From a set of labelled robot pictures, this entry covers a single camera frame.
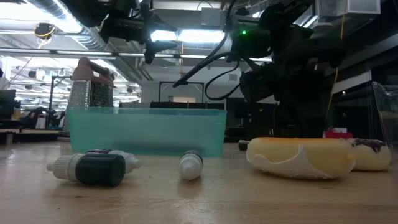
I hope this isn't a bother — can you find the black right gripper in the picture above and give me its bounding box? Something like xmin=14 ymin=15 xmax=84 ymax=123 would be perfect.
xmin=239 ymin=63 xmax=335 ymax=138

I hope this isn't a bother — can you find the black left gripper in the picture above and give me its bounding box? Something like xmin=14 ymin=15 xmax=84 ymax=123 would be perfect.
xmin=98 ymin=0 xmax=180 ymax=65

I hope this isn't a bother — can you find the large yellow glazed donut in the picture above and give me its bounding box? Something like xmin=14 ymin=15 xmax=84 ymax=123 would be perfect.
xmin=246 ymin=136 xmax=356 ymax=180

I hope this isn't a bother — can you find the chocolate frosted donut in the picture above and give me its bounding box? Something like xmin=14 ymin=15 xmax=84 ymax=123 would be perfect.
xmin=345 ymin=138 xmax=392 ymax=172

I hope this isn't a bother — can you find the clear plastic bin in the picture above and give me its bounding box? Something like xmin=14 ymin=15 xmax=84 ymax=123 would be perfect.
xmin=371 ymin=81 xmax=398 ymax=166

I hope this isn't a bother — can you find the dark red dropper bottle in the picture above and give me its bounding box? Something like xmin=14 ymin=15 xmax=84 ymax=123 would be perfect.
xmin=178 ymin=149 xmax=205 ymax=181

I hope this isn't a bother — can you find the dark teal dropper bottle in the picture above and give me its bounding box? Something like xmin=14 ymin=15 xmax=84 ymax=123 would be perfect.
xmin=46 ymin=153 xmax=127 ymax=187

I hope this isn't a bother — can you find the red box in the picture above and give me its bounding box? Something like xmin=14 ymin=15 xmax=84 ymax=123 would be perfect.
xmin=323 ymin=126 xmax=354 ymax=139

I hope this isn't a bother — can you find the long ceiling light bar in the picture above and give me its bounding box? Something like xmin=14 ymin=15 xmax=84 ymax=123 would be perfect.
xmin=0 ymin=47 xmax=273 ymax=62

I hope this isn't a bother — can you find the teal translucent plastic bin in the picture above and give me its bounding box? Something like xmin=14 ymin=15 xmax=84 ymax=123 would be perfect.
xmin=67 ymin=107 xmax=228 ymax=158

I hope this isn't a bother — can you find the metal box grater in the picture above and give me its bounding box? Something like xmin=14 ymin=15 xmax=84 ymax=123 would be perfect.
xmin=61 ymin=57 xmax=115 ymax=137

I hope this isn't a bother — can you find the dark background equipment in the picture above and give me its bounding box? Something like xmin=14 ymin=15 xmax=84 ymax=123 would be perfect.
xmin=20 ymin=105 xmax=68 ymax=130

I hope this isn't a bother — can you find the background wooden table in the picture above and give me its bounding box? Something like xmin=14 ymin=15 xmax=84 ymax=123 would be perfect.
xmin=0 ymin=128 xmax=63 ymax=144

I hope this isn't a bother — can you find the black monitor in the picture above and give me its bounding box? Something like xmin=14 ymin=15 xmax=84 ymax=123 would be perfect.
xmin=0 ymin=89 xmax=17 ymax=121

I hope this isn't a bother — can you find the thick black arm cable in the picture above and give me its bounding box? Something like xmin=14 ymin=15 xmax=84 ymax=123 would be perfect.
xmin=172 ymin=0 xmax=237 ymax=89

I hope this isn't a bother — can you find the yellow cable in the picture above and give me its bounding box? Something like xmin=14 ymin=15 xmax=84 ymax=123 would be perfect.
xmin=325 ymin=0 xmax=348 ymax=118

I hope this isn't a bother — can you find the looped black arm cable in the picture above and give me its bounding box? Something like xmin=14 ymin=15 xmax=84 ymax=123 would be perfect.
xmin=204 ymin=60 xmax=242 ymax=101

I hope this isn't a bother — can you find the black slotted rail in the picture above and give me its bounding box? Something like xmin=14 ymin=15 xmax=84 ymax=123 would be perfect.
xmin=150 ymin=101 xmax=225 ymax=110

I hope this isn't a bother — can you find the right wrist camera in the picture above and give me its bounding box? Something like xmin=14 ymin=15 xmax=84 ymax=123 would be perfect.
xmin=230 ymin=23 xmax=273 ymax=59

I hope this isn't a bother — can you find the black ceiling camera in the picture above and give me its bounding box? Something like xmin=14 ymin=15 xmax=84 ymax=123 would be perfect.
xmin=33 ymin=22 xmax=56 ymax=41

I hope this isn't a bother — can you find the thin black frame stand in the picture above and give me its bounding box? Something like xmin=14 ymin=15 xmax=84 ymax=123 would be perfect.
xmin=46 ymin=75 xmax=74 ymax=130

